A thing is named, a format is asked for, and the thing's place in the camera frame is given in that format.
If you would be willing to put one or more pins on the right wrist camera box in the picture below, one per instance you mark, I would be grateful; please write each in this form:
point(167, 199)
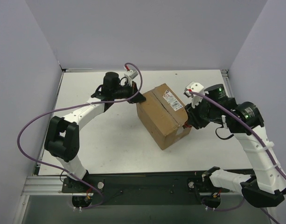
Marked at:
point(190, 91)

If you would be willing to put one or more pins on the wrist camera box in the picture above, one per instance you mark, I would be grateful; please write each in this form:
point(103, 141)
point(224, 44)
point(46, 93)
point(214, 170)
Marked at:
point(131, 74)
point(190, 91)

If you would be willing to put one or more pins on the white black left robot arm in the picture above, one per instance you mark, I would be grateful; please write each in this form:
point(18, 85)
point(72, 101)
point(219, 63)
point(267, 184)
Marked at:
point(62, 139)

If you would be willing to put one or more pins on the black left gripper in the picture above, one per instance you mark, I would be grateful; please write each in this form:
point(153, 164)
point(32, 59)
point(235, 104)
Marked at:
point(132, 92)

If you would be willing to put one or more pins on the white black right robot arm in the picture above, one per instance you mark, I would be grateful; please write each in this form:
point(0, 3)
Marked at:
point(266, 187)

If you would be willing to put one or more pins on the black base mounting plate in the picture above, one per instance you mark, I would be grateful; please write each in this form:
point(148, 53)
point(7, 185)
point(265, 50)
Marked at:
point(145, 197)

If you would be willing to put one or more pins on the brown cardboard express box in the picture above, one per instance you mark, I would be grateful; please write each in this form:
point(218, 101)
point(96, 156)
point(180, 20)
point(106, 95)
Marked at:
point(163, 114)

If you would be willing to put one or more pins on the aluminium front frame rail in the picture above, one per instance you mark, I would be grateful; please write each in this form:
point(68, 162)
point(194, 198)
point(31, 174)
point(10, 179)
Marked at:
point(40, 186)

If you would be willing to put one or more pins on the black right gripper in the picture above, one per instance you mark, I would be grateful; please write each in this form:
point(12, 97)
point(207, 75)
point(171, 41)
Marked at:
point(192, 115)

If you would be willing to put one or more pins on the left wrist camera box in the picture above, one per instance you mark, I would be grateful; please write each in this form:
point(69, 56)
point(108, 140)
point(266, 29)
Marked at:
point(131, 74)

